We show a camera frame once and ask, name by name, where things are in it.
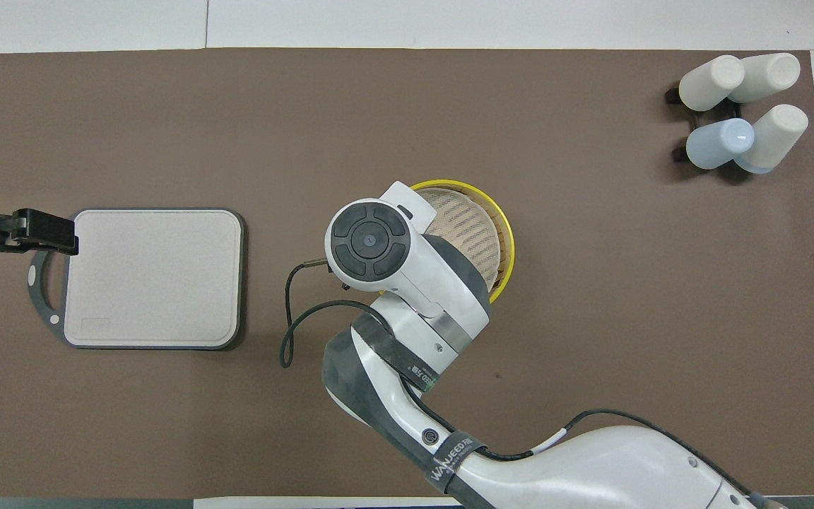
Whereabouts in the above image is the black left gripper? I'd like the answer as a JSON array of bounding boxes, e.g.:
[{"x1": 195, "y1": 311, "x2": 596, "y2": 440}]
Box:
[{"x1": 0, "y1": 208, "x2": 80, "y2": 257}]

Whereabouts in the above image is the white mesh steamer liner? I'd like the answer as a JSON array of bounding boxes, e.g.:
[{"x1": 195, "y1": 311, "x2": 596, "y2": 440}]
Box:
[{"x1": 421, "y1": 187, "x2": 503, "y2": 294}]

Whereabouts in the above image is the yellow round steamer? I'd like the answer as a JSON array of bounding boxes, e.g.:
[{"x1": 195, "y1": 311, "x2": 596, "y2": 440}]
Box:
[{"x1": 411, "y1": 179, "x2": 515, "y2": 305}]

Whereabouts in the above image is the white grey-rimmed cutting board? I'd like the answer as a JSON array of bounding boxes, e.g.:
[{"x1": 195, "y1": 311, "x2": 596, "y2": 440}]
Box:
[{"x1": 27, "y1": 207, "x2": 246, "y2": 351}]

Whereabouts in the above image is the brown table mat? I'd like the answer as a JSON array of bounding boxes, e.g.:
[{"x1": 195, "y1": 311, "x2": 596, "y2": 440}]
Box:
[{"x1": 0, "y1": 47, "x2": 814, "y2": 499}]

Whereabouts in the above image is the black cup rack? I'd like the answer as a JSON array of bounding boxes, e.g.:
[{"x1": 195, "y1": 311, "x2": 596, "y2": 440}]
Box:
[{"x1": 665, "y1": 83, "x2": 743, "y2": 163}]

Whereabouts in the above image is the white plastic cup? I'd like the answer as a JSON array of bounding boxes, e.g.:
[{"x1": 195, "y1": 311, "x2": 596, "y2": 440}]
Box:
[
  {"x1": 734, "y1": 104, "x2": 809, "y2": 175},
  {"x1": 678, "y1": 54, "x2": 745, "y2": 112},
  {"x1": 729, "y1": 52, "x2": 801, "y2": 104}
]

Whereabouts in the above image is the light blue plastic cup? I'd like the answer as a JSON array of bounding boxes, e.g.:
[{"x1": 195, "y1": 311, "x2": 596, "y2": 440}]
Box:
[{"x1": 685, "y1": 117, "x2": 755, "y2": 170}]

